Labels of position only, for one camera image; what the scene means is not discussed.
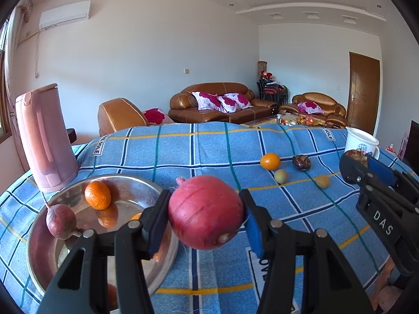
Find red floral cushion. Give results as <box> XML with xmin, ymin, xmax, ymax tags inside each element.
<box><xmin>144</xmin><ymin>108</ymin><xmax>174</xmax><ymax>126</ymax></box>

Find red pomegranate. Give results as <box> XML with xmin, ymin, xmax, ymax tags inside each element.
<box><xmin>168</xmin><ymin>174</ymin><xmax>244</xmax><ymax>250</ymax></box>

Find black television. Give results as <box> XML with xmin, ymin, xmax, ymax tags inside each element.
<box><xmin>403</xmin><ymin>121</ymin><xmax>419</xmax><ymax>174</ymax></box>

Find dark mangosteen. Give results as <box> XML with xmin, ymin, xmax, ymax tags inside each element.
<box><xmin>292</xmin><ymin>155</ymin><xmax>312</xmax><ymax>171</ymax></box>
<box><xmin>345</xmin><ymin>149</ymin><xmax>368</xmax><ymax>167</ymax></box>

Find steel round bowl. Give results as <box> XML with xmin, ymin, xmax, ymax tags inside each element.
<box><xmin>27</xmin><ymin>174</ymin><xmax>178</xmax><ymax>313</ymax></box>

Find floral pillow right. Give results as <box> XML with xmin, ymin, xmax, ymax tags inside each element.
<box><xmin>218</xmin><ymin>93</ymin><xmax>253</xmax><ymax>114</ymax></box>

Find brown wooden door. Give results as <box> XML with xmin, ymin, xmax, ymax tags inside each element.
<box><xmin>346</xmin><ymin>52</ymin><xmax>381</xmax><ymax>135</ymax></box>

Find small yellow-green fruit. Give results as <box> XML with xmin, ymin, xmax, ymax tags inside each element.
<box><xmin>274</xmin><ymin>169</ymin><xmax>288</xmax><ymax>184</ymax></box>

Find small smooth orange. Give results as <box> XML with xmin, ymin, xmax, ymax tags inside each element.
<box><xmin>260</xmin><ymin>152</ymin><xmax>280</xmax><ymax>171</ymax></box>

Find blue plaid tablecloth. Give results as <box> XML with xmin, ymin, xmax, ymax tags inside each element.
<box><xmin>0</xmin><ymin>121</ymin><xmax>417</xmax><ymax>314</ymax></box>

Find brown leather armchair near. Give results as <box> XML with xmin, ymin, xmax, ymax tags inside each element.
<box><xmin>97</xmin><ymin>98</ymin><xmax>149</xmax><ymax>136</ymax></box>

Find brown leather armchair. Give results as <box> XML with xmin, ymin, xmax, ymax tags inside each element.
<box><xmin>97</xmin><ymin>98</ymin><xmax>149</xmax><ymax>136</ymax></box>
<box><xmin>279</xmin><ymin>92</ymin><xmax>347</xmax><ymax>128</ymax></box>

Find pink electric kettle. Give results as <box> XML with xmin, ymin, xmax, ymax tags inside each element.
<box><xmin>16</xmin><ymin>84</ymin><xmax>79</xmax><ymax>193</ymax></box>

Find floral pillow left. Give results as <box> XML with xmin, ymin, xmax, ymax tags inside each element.
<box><xmin>192</xmin><ymin>92</ymin><xmax>225</xmax><ymax>113</ymax></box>

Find mandarin orange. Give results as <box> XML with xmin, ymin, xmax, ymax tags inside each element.
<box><xmin>131</xmin><ymin>213</ymin><xmax>142</xmax><ymax>220</ymax></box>
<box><xmin>85</xmin><ymin>181</ymin><xmax>112</xmax><ymax>211</ymax></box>

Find stacked chairs with clothes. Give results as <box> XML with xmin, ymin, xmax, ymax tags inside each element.
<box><xmin>256</xmin><ymin>70</ymin><xmax>288</xmax><ymax>106</ymax></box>

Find white wall air conditioner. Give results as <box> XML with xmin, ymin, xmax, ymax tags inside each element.
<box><xmin>39</xmin><ymin>0</ymin><xmax>91</xmax><ymax>31</ymax></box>

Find tall patterned vase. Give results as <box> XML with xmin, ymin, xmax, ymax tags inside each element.
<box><xmin>257</xmin><ymin>60</ymin><xmax>267</xmax><ymax>78</ymax></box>

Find pink curtain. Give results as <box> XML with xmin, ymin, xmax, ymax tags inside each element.
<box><xmin>4</xmin><ymin>0</ymin><xmax>33</xmax><ymax>172</ymax></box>

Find dark stool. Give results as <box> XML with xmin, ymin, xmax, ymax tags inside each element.
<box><xmin>67</xmin><ymin>128</ymin><xmax>78</xmax><ymax>144</ymax></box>

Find cluttered coffee table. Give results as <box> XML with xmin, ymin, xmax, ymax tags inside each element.
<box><xmin>244</xmin><ymin>113</ymin><xmax>326</xmax><ymax>128</ymax></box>

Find purple red onion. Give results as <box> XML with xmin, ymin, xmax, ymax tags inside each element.
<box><xmin>46</xmin><ymin>204</ymin><xmax>81</xmax><ymax>240</ymax></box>

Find window with wooden frame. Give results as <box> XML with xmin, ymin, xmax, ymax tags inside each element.
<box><xmin>0</xmin><ymin>19</ymin><xmax>13</xmax><ymax>143</ymax></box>

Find brown leather armchair far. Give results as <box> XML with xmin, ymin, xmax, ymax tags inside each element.
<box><xmin>279</xmin><ymin>92</ymin><xmax>347</xmax><ymax>128</ymax></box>

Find brown leather three-seat sofa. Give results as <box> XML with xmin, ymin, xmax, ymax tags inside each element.
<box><xmin>168</xmin><ymin>82</ymin><xmax>278</xmax><ymax>124</ymax></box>

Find floral pillow on armchair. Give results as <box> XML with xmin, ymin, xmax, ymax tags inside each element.
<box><xmin>297</xmin><ymin>101</ymin><xmax>324</xmax><ymax>115</ymax></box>

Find white cartoon mug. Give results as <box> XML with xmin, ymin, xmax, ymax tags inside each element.
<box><xmin>344</xmin><ymin>127</ymin><xmax>380</xmax><ymax>160</ymax></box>

